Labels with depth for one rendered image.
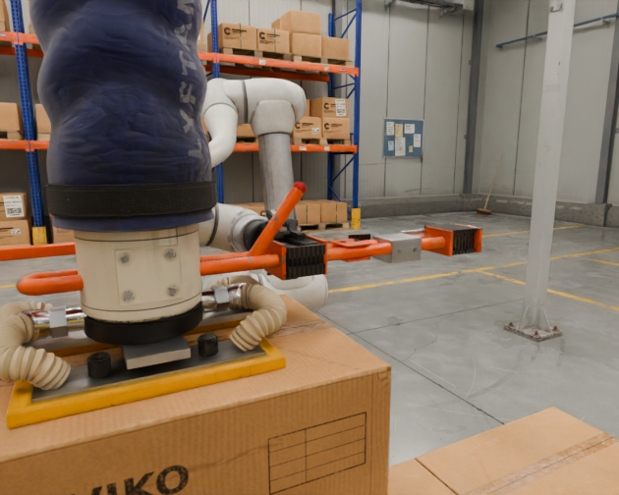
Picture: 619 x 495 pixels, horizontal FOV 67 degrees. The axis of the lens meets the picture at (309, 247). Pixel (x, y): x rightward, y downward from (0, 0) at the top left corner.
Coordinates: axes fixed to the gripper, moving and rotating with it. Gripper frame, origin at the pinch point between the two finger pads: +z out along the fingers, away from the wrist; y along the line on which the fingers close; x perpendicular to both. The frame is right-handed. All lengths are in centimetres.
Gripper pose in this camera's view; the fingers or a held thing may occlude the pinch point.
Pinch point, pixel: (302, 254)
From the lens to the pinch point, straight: 81.4
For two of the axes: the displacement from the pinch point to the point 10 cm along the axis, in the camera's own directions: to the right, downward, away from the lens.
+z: 4.6, 1.6, -8.7
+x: -8.9, 0.9, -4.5
